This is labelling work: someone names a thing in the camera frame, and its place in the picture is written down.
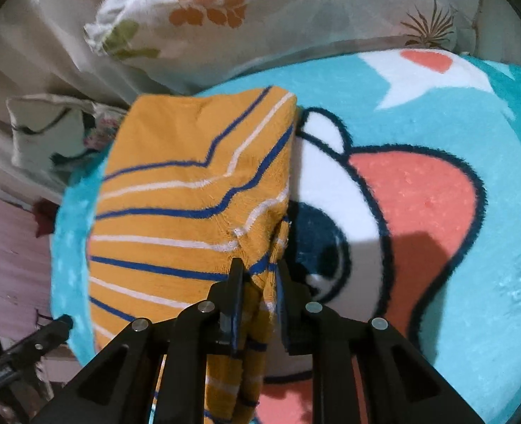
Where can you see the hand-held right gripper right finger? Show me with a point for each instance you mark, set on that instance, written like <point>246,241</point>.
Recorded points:
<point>281,304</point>

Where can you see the white leaf print pillow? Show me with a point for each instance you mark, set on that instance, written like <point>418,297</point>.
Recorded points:
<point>260,22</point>

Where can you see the white patterned bedding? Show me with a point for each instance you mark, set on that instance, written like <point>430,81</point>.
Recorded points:
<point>53,137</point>

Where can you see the yellow striped knit sweater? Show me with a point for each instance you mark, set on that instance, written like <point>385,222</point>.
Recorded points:
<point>176,198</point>

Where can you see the beige curtain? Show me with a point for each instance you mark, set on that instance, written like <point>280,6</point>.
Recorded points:
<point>44,44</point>

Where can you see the teal cartoon print blanket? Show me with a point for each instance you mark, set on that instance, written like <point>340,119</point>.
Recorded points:
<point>419,194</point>

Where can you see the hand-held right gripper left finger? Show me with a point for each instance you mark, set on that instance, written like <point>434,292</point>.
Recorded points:
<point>236,300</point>

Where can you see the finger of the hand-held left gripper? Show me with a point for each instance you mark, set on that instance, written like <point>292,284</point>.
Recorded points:
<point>55,329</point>

